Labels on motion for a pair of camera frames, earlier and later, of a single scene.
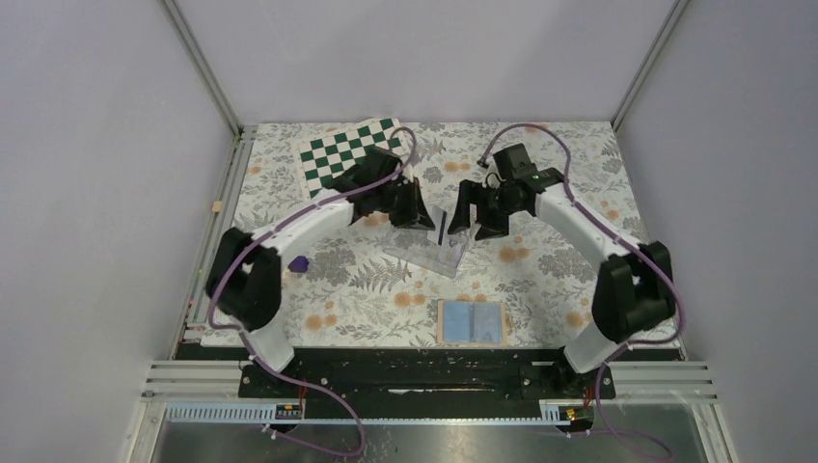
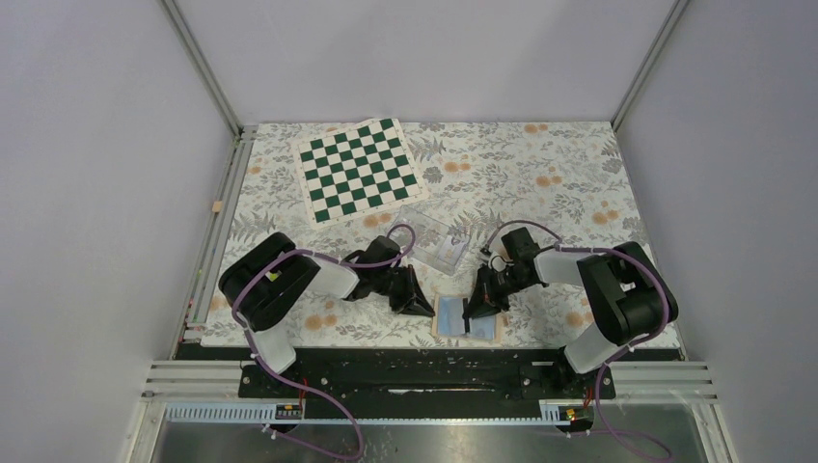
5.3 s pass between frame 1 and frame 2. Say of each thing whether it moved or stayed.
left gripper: moved
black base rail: stayed
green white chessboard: stayed
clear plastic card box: stayed
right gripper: moved
